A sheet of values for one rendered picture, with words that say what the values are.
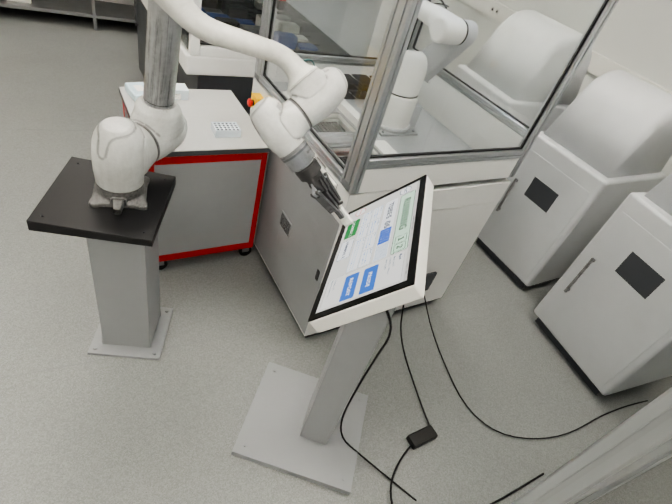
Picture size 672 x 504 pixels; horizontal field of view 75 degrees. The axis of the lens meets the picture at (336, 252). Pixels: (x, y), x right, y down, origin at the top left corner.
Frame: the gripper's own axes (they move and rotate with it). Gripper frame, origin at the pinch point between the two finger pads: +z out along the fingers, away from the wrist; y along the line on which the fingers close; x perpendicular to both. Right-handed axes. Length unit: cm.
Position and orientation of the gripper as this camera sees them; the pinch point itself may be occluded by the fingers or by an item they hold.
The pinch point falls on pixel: (343, 215)
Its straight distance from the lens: 137.1
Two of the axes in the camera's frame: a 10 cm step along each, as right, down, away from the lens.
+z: 5.7, 7.1, 4.1
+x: -7.9, 3.6, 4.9
